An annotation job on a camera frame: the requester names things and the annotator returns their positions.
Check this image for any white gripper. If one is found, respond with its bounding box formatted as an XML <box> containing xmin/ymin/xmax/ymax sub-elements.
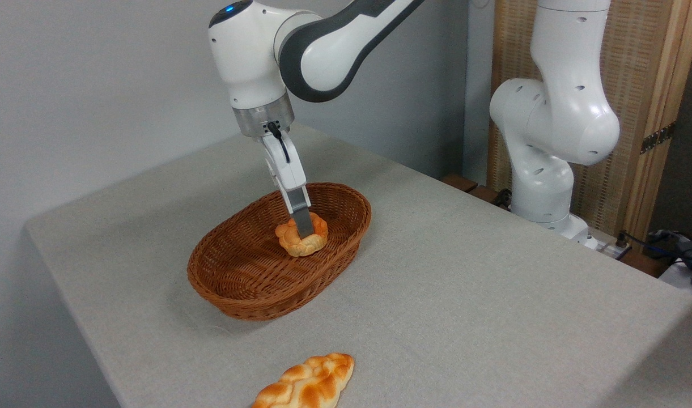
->
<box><xmin>261</xmin><ymin>131</ymin><xmax>315</xmax><ymax>239</ymax></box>

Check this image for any round knotted bread roll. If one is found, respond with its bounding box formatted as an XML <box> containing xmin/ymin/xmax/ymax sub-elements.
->
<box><xmin>275</xmin><ymin>212</ymin><xmax>328</xmax><ymax>258</ymax></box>

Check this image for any long braided bread loaf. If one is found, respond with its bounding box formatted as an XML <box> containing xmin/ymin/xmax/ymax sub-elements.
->
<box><xmin>252</xmin><ymin>352</ymin><xmax>355</xmax><ymax>408</ymax></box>

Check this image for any brown wicker basket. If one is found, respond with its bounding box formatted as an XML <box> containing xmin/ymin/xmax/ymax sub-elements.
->
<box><xmin>187</xmin><ymin>182</ymin><xmax>372</xmax><ymax>322</ymax></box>

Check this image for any grey tablecloth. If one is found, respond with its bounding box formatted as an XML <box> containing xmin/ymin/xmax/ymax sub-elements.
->
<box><xmin>24</xmin><ymin>125</ymin><xmax>692</xmax><ymax>408</ymax></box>

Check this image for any metal screen hinge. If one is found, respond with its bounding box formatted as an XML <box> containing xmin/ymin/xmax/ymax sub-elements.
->
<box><xmin>640</xmin><ymin>122</ymin><xmax>676</xmax><ymax>155</ymax></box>

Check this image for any wooden rattan folding screen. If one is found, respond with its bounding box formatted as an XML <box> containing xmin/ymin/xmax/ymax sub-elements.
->
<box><xmin>487</xmin><ymin>0</ymin><xmax>692</xmax><ymax>244</ymax></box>

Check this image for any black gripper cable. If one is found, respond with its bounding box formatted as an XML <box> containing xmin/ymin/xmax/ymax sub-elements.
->
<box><xmin>266</xmin><ymin>121</ymin><xmax>291</xmax><ymax>164</ymax></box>

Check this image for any black power cable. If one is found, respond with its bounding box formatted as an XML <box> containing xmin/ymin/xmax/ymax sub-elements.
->
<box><xmin>615</xmin><ymin>229</ymin><xmax>692</xmax><ymax>267</ymax></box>

